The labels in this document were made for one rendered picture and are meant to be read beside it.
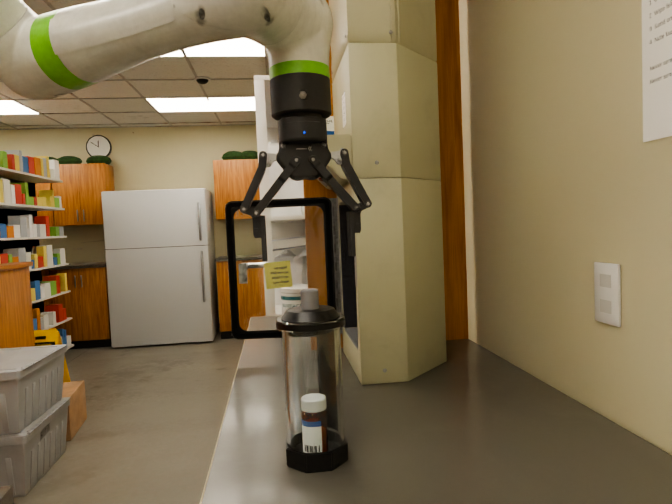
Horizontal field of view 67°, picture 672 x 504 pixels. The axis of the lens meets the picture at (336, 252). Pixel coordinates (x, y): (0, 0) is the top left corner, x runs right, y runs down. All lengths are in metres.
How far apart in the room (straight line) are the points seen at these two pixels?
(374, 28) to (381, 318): 0.65
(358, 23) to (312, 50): 0.46
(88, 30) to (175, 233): 5.33
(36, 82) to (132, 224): 5.30
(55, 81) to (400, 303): 0.79
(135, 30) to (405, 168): 0.65
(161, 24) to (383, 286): 0.70
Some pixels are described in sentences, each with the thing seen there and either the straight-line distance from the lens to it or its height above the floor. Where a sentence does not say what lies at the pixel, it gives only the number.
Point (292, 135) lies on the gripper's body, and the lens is 0.77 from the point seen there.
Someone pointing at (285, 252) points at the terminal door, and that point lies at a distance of 1.47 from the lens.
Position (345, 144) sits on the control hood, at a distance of 1.16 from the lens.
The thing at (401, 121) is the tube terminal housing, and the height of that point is 1.54.
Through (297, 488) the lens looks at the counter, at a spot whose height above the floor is 0.94.
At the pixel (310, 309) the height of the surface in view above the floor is 1.18.
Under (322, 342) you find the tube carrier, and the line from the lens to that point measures 0.77.
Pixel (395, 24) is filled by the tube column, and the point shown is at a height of 1.75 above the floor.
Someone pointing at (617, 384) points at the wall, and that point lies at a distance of 1.10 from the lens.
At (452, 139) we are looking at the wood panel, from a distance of 1.62.
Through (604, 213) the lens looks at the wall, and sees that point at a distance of 1.08.
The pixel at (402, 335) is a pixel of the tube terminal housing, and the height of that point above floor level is 1.05.
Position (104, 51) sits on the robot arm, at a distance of 0.86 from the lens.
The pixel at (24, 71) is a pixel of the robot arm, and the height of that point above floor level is 1.57.
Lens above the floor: 1.31
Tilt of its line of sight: 3 degrees down
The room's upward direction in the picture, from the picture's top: 2 degrees counter-clockwise
